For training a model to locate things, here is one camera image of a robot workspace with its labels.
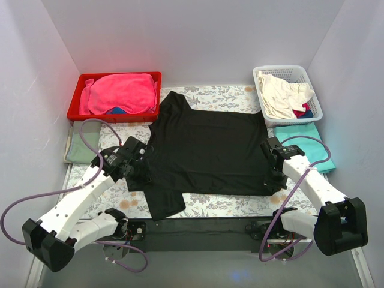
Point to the aluminium rail frame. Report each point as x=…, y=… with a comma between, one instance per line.
x=98, y=266

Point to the teal folded shirt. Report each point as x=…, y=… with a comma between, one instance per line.
x=313, y=150

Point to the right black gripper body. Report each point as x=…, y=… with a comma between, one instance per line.
x=275, y=179

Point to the pink towel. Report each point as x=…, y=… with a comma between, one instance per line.
x=135, y=93

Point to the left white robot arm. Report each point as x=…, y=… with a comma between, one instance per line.
x=57, y=235

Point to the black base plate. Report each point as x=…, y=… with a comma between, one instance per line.
x=198, y=234

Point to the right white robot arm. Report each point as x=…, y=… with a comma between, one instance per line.
x=341, y=222

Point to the white plastic basket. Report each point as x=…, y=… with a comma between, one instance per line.
x=292, y=74

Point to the grey green folded shirt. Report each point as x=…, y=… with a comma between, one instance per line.
x=76, y=152

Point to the cream crumpled shirt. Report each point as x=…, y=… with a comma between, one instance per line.
x=280, y=97

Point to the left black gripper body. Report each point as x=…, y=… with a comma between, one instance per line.
x=139, y=167

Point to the magenta cloth in basket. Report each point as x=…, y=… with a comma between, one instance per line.
x=301, y=113

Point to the blue cloth in bin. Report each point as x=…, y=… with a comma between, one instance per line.
x=116, y=111

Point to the blue cloth in basket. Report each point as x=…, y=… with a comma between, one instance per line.
x=309, y=114

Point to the red plastic bin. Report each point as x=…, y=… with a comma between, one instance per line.
x=73, y=110

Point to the black t shirt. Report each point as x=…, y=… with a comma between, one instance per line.
x=203, y=152

